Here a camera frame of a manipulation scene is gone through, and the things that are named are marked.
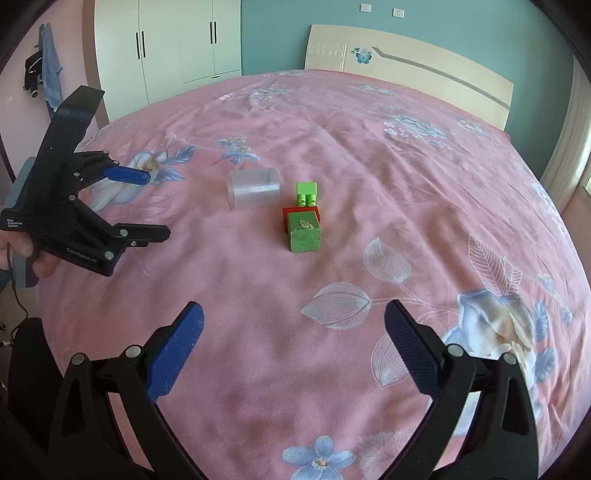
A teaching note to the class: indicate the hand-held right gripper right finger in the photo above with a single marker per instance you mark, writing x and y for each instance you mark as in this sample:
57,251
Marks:
411,346

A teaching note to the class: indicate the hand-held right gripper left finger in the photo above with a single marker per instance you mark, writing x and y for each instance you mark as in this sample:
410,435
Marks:
178,350

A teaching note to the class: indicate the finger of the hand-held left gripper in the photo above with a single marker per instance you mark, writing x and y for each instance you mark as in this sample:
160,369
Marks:
143,233
124,174

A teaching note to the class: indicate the clear plastic cup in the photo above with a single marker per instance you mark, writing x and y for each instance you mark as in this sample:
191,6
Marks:
254,189

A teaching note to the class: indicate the large green toy block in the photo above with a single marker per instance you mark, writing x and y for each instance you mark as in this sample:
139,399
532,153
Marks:
304,240

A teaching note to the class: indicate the small green toy block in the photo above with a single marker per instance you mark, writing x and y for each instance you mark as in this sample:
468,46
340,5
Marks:
307,190

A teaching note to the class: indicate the person's left hand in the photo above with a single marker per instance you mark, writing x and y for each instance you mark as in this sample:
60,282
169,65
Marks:
46,265

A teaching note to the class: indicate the blue hanging towel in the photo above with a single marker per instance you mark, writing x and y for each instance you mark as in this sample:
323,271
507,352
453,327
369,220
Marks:
50,69

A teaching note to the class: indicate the black hanging garment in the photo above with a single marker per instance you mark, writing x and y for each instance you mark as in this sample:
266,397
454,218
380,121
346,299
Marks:
33,69

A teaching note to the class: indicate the white wardrobe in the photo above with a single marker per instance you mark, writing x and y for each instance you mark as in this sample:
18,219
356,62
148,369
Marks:
184,41

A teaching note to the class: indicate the person's left leg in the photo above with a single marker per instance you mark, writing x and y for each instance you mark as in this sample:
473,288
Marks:
32,364

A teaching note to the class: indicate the pink floral blanket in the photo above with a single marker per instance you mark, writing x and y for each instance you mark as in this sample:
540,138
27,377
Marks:
369,161

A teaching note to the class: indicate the cream curtain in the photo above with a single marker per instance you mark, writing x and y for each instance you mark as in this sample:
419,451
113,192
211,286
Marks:
570,152

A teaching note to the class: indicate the cream wooden headboard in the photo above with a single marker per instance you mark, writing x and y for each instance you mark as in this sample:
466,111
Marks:
438,69

